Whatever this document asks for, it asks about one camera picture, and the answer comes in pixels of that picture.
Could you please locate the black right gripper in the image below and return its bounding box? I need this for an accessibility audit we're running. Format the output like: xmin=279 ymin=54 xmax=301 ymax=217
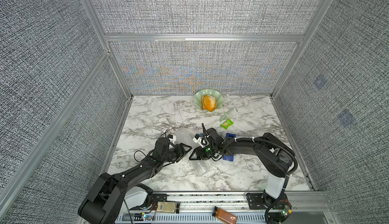
xmin=186 ymin=144 xmax=216 ymax=161

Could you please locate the clear bubble wrap sheet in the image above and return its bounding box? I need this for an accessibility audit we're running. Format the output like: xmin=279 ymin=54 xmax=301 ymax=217
xmin=175 ymin=128 xmax=218 ymax=177

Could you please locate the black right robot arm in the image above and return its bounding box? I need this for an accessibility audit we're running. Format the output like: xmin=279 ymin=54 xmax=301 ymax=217
xmin=189 ymin=128 xmax=298 ymax=208

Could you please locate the orange bread roll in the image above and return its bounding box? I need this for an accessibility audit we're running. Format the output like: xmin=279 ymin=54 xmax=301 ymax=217
xmin=201 ymin=95 xmax=217 ymax=112

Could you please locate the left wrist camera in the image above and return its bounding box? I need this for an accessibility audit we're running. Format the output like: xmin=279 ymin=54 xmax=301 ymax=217
xmin=167 ymin=134 xmax=177 ymax=145

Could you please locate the beige electronics box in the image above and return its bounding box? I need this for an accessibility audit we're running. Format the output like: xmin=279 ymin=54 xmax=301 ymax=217
xmin=156 ymin=202 xmax=180 ymax=214

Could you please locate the green scalloped plate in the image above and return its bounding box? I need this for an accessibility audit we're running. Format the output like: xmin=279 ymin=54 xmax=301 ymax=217
xmin=193 ymin=89 xmax=225 ymax=110

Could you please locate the green snack packet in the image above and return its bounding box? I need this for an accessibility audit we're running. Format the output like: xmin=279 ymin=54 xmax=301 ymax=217
xmin=220 ymin=119 xmax=234 ymax=129

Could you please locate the blue tape dispenser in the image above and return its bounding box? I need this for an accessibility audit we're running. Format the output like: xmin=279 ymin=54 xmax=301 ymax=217
xmin=222 ymin=133 xmax=236 ymax=162

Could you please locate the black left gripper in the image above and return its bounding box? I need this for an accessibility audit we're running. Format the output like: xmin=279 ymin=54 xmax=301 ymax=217
xmin=161 ymin=142 xmax=192 ymax=164

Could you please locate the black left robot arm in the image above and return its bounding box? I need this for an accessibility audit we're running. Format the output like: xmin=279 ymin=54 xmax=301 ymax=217
xmin=78 ymin=137 xmax=192 ymax=224

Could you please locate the aluminium front rail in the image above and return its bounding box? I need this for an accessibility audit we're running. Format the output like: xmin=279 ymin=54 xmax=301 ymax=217
xmin=113 ymin=187 xmax=341 ymax=224

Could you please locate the clear plastic wrapper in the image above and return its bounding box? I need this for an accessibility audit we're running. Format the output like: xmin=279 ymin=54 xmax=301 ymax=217
xmin=219 ymin=108 xmax=235 ymax=122

